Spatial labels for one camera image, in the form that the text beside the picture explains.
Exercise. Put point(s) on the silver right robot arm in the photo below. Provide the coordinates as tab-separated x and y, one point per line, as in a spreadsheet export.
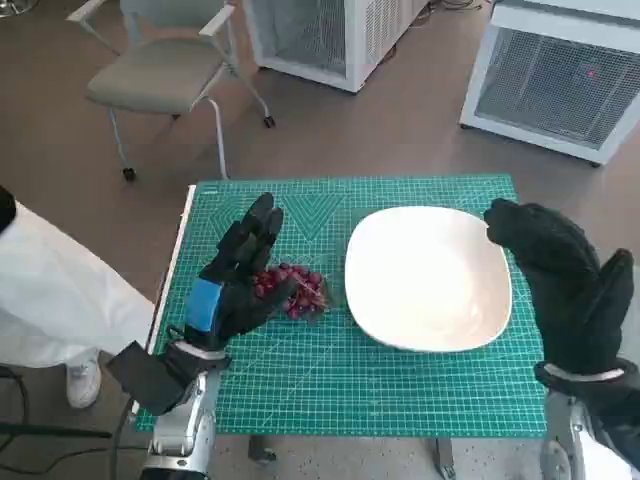
575	430

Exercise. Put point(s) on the red toy grape bunch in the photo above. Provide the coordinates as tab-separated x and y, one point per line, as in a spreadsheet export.
307	292

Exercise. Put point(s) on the grey chair with white frame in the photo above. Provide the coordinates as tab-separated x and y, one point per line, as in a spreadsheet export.
150	75

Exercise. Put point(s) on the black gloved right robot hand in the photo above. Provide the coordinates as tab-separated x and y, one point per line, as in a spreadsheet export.
565	280

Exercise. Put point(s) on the white mesh-front cabinet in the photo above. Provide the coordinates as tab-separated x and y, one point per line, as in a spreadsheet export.
360	45
545	85

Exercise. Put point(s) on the white square plate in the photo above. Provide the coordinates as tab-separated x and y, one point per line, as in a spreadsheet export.
425	280

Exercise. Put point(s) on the person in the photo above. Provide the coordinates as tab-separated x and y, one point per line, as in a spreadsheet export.
55	290

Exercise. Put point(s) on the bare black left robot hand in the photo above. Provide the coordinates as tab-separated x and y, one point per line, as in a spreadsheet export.
235	305

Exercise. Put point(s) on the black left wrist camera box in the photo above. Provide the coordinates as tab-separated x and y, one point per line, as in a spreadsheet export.
142	377

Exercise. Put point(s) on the black table leg bracket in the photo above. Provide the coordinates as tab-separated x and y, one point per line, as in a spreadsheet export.
444	457
261	450

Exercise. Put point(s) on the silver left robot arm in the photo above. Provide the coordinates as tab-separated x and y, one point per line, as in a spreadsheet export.
182	435

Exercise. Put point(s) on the green cutting mat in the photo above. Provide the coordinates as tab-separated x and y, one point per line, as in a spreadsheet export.
350	385

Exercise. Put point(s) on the black floor stand bar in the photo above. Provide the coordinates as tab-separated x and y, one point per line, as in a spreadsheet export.
55	431

